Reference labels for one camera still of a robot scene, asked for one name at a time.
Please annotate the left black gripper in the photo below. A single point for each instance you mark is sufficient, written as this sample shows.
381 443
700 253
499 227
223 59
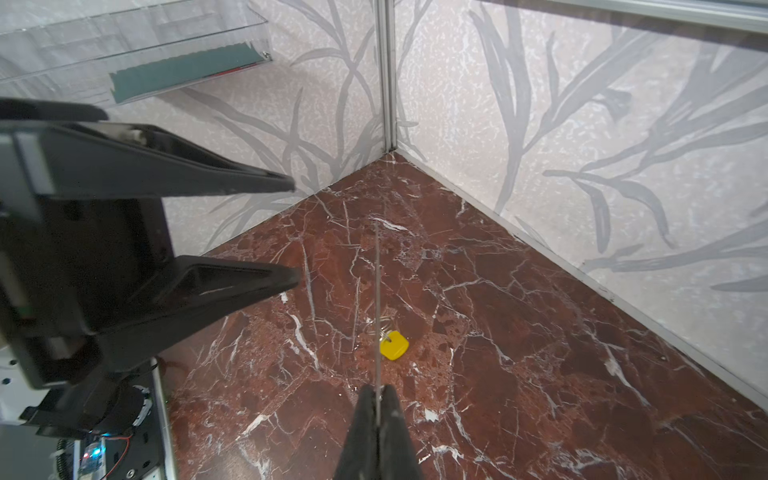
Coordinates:
85 244

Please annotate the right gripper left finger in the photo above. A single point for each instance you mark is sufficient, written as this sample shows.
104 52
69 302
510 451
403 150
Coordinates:
359 456

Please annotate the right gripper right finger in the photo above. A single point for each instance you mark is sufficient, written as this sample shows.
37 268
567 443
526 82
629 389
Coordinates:
396 456

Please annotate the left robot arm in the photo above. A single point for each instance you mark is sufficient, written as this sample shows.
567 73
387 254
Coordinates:
104 402

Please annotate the small circuit board left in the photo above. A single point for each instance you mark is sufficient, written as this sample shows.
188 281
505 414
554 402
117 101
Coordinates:
72 461

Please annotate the clear plastic wall tray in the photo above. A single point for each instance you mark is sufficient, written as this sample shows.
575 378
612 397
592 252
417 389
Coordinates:
107 53

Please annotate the aluminium frame corner post left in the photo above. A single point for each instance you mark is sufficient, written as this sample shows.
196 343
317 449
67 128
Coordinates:
386 39

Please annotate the aluminium frame horizontal bar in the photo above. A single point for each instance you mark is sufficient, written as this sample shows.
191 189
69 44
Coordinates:
747 16

